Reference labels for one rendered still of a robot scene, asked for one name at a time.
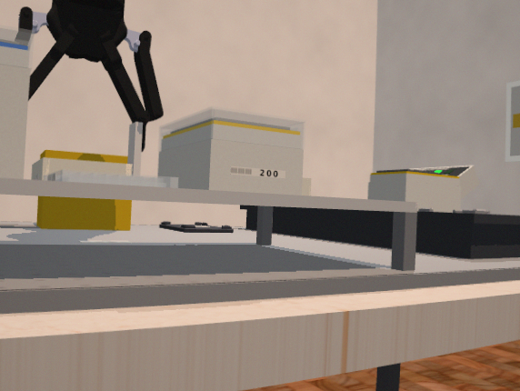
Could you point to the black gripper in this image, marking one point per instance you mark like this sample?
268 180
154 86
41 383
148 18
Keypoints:
93 29

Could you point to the dark grey square pad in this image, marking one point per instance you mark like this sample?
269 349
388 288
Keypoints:
198 227

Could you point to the grey perforated base plate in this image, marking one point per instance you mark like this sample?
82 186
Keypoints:
48 270

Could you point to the white flat shelf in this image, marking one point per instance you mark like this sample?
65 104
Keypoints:
404 219

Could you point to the yellow tip rack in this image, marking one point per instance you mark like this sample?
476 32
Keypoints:
428 189

